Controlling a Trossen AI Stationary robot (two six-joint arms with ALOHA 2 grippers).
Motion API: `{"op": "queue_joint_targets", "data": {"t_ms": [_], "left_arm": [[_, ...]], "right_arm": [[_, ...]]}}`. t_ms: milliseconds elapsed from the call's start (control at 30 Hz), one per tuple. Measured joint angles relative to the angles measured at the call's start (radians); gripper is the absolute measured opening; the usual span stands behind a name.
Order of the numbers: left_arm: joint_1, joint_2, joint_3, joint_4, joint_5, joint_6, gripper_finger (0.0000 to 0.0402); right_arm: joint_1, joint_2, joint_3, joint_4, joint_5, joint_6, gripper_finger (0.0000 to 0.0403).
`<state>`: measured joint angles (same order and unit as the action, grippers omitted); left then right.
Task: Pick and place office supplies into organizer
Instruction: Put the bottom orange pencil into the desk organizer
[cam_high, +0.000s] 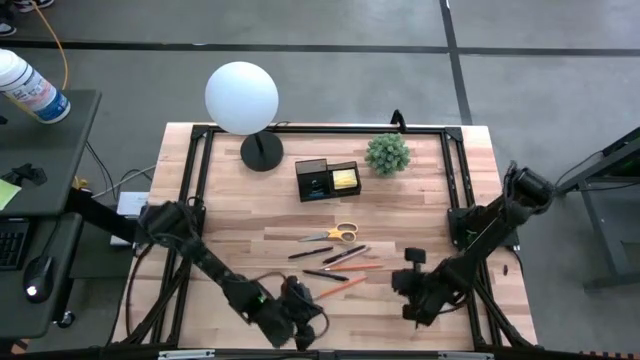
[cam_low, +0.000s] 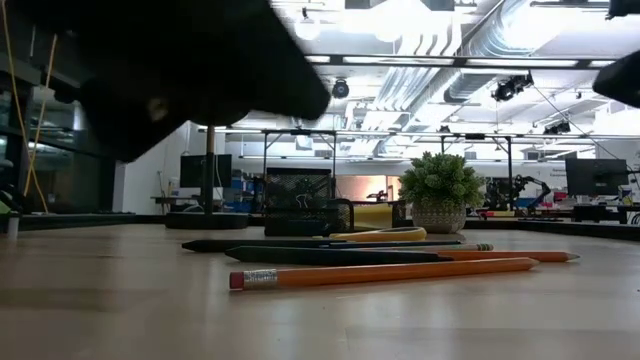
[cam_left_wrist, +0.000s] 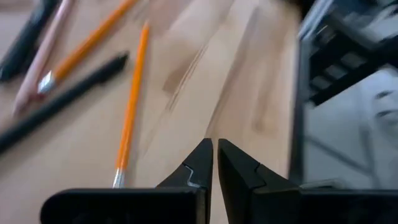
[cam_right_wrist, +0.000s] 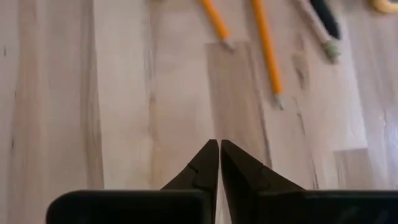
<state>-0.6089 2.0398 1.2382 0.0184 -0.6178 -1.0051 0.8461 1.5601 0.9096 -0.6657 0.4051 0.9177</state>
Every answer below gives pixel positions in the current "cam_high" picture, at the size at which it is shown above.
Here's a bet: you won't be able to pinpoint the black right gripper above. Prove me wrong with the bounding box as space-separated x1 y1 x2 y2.
391 267 454 330

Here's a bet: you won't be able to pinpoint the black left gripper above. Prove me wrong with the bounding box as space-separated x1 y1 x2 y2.
247 287 324 351

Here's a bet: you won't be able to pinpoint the black pen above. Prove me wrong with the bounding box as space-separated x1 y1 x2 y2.
322 244 368 265
302 269 351 283
288 245 335 260

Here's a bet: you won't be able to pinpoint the yellow sticky notes pad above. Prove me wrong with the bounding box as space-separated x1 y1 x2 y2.
332 168 359 191

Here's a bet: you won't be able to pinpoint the black mesh desk organizer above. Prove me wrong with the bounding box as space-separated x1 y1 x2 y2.
294 158 362 203

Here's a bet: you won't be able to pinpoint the green potted plant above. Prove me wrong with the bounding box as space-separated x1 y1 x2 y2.
364 132 412 178

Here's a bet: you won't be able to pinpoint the black metal stand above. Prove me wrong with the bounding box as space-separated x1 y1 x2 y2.
551 125 640 291

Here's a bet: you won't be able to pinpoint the white box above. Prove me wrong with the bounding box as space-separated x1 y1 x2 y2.
109 190 151 248

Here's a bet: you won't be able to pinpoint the white globe lamp black base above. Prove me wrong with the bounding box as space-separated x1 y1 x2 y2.
204 60 285 173

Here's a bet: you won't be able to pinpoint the black computer mouse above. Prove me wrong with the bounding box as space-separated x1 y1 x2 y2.
22 255 57 305

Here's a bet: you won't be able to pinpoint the black keyboard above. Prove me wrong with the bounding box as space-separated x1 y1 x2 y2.
0 219 31 272

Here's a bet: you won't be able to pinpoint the black side desk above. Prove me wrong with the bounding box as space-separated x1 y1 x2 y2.
0 89 103 346

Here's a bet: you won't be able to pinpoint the green sticky note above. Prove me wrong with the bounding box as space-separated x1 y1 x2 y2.
0 178 23 212

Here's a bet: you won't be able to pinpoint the white wipes canister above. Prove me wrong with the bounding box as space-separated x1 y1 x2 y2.
0 48 72 125

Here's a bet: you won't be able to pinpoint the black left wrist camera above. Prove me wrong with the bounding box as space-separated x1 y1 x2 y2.
282 274 306 301

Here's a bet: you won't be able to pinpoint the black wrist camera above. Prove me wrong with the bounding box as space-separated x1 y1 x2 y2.
282 274 306 301
403 246 428 267

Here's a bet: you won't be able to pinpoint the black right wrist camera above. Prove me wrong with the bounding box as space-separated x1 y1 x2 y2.
403 246 428 267

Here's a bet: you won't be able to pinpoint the silver metal bracket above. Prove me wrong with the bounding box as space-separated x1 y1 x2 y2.
438 351 495 360
158 349 217 360

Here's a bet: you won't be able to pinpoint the black table frame rails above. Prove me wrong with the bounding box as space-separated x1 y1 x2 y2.
117 123 539 351

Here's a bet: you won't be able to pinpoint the grey cable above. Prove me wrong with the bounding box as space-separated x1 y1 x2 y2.
92 164 157 201

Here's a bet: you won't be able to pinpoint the yellow cable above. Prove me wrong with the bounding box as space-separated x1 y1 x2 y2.
28 0 70 92

